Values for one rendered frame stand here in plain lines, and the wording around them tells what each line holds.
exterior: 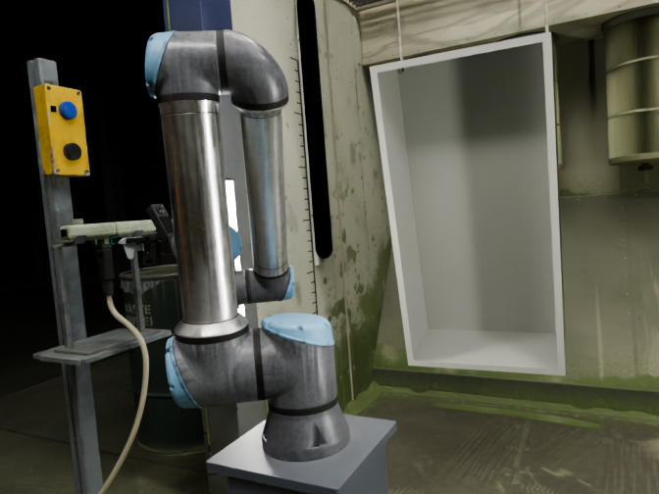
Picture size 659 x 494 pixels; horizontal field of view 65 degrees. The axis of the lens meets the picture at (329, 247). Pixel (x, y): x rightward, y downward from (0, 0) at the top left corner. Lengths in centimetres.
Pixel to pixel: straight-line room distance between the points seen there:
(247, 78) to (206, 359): 54
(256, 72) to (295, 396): 63
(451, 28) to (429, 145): 103
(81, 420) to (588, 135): 290
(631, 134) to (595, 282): 78
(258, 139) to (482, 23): 220
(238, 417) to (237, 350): 103
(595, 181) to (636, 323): 85
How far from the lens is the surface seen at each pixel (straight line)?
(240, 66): 102
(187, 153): 100
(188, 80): 101
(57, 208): 175
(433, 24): 319
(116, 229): 164
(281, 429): 111
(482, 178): 226
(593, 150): 338
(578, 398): 297
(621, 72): 307
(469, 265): 237
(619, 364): 298
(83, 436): 186
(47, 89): 173
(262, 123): 107
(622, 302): 309
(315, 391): 108
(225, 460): 116
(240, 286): 131
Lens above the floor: 114
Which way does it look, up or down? 4 degrees down
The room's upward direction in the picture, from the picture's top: 4 degrees counter-clockwise
